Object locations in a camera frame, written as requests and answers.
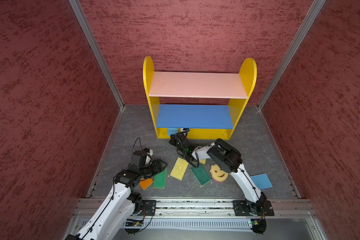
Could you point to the light green sponge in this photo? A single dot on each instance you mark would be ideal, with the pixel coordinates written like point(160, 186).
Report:
point(160, 180)

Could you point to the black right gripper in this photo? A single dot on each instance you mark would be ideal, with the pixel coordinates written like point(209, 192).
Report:
point(173, 140)

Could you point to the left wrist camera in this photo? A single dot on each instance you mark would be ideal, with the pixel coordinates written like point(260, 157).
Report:
point(148, 152)

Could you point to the yellow smiley face sponge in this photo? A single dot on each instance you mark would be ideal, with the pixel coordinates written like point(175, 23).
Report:
point(217, 174)

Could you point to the dark green scrub sponge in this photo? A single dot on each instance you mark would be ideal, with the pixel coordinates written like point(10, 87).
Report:
point(202, 176)

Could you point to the yellow shelf pink blue boards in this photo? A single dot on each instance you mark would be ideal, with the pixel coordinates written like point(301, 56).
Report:
point(206, 122)

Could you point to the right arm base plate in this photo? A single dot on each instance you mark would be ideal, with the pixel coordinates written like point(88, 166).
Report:
point(241, 208)

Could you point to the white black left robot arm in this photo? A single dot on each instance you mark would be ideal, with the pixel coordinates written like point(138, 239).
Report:
point(121, 202)

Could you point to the orange sponge left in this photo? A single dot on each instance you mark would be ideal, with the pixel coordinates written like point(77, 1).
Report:
point(145, 183)

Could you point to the aluminium rail frame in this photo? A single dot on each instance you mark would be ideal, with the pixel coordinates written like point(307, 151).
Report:
point(208, 219)

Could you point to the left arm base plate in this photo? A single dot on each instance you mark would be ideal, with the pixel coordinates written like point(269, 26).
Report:
point(145, 208)

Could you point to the yellow sponge lower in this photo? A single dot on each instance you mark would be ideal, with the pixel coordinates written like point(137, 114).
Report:
point(179, 169)

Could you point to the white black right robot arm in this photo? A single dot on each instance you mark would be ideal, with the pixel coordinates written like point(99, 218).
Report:
point(229, 160)

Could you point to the blue sponge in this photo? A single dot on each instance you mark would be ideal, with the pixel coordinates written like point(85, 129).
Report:
point(172, 131)
point(262, 181)

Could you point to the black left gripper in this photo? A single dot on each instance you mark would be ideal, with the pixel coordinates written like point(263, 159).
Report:
point(157, 169)

